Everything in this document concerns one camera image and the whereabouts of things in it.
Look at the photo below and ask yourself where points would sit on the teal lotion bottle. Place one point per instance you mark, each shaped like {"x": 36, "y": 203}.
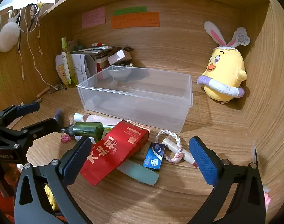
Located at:
{"x": 138, "y": 172}

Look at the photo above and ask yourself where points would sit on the yellow chick bunny plush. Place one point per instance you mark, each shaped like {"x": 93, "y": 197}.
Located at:
{"x": 225, "y": 70}

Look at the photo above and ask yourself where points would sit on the blue razor blade box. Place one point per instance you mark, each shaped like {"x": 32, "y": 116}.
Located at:
{"x": 154, "y": 156}

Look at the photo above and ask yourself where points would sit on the red white glue stick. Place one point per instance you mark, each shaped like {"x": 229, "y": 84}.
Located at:
{"x": 98, "y": 44}

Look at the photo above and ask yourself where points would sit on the small open cardboard box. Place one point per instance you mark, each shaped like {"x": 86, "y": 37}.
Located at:
{"x": 119, "y": 56}

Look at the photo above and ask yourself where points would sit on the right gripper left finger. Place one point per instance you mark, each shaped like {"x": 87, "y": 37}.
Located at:
{"x": 42, "y": 195}

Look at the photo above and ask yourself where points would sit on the red foil tea packet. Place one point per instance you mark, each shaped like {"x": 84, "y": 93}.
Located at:
{"x": 118, "y": 145}

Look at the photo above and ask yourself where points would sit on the orange sticky note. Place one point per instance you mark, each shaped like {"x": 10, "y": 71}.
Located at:
{"x": 143, "y": 19}

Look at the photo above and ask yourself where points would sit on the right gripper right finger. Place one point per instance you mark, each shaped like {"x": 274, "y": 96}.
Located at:
{"x": 248, "y": 202}

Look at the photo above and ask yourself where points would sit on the purple capped tube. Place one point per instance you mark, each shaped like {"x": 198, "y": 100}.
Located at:
{"x": 59, "y": 117}

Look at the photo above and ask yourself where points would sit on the clear plastic storage bin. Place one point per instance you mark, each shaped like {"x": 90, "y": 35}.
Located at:
{"x": 152, "y": 97}

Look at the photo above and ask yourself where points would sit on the pink crystal bear charm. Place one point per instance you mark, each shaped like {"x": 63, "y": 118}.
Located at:
{"x": 65, "y": 138}

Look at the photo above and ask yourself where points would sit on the pink sticky note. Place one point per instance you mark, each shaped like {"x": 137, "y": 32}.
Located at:
{"x": 94, "y": 17}

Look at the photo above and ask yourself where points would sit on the white fluffy pompom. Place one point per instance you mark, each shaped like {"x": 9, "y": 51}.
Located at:
{"x": 9, "y": 35}

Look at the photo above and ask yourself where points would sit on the white bowl of trinkets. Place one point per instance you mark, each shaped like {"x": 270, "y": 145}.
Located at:
{"x": 119, "y": 72}

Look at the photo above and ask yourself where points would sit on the pink cream tube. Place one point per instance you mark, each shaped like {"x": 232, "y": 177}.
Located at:
{"x": 95, "y": 118}

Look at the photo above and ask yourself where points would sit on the green sticky note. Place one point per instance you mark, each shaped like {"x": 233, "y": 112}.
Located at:
{"x": 129, "y": 10}

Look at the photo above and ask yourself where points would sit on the white pink lip balm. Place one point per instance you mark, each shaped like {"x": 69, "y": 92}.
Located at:
{"x": 180, "y": 153}

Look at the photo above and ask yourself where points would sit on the stack of books and papers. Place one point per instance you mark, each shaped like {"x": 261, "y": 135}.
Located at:
{"x": 99, "y": 54}

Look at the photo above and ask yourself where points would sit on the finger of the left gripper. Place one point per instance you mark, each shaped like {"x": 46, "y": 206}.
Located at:
{"x": 35, "y": 131}
{"x": 8, "y": 115}

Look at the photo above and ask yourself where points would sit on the white folded paper box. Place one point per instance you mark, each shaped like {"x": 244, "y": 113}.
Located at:
{"x": 84, "y": 65}

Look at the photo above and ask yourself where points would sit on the dark green glass bottle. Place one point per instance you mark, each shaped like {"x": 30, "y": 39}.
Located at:
{"x": 95, "y": 130}

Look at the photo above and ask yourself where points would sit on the yellow green spray bottle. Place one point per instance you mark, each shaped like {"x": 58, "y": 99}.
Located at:
{"x": 68, "y": 64}

